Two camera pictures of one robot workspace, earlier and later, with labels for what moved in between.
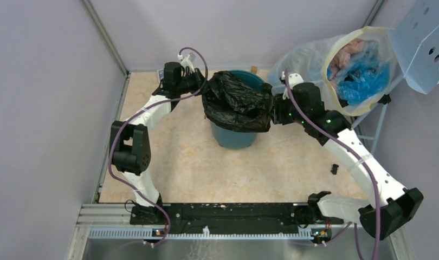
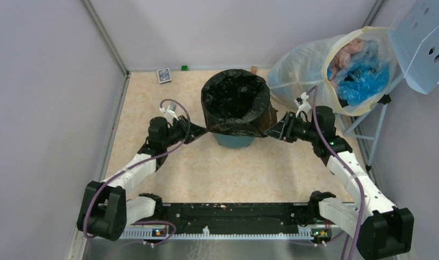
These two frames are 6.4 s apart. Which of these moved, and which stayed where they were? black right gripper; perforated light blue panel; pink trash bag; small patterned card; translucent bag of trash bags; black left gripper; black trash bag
Moved: black trash bag; black left gripper; black right gripper
Stayed: small patterned card; pink trash bag; perforated light blue panel; translucent bag of trash bags
